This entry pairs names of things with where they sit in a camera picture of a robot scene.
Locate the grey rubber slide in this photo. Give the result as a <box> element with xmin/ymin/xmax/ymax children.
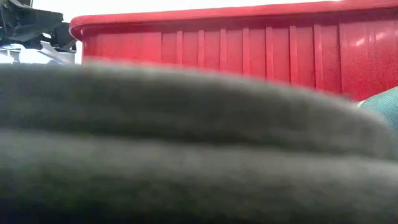
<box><xmin>0</xmin><ymin>60</ymin><xmax>398</xmax><ymax>224</ymax></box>

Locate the teal rubber slide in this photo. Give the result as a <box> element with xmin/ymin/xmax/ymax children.
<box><xmin>357</xmin><ymin>86</ymin><xmax>398</xmax><ymax>134</ymax></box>

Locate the red plastic bin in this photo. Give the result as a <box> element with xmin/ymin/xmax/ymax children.
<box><xmin>68</xmin><ymin>0</ymin><xmax>398</xmax><ymax>102</ymax></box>

